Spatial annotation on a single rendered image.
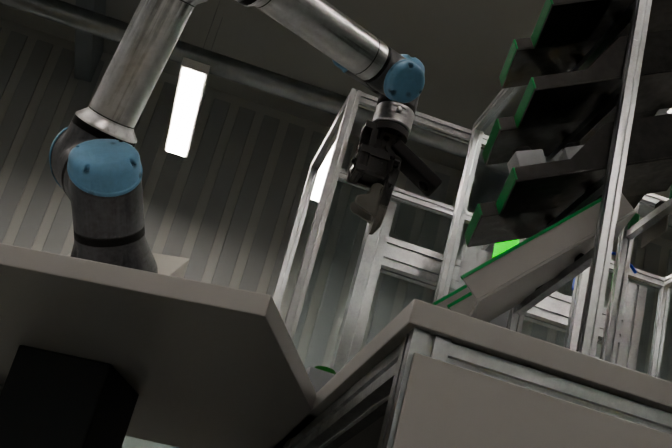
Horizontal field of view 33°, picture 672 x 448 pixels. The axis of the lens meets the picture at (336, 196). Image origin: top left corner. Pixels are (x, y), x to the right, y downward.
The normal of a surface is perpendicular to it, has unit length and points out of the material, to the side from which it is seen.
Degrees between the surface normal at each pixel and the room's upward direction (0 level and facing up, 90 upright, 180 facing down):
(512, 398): 90
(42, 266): 90
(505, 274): 90
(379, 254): 90
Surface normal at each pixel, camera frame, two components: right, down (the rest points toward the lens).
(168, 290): -0.12, -0.45
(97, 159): 0.06, -0.89
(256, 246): 0.22, -0.36
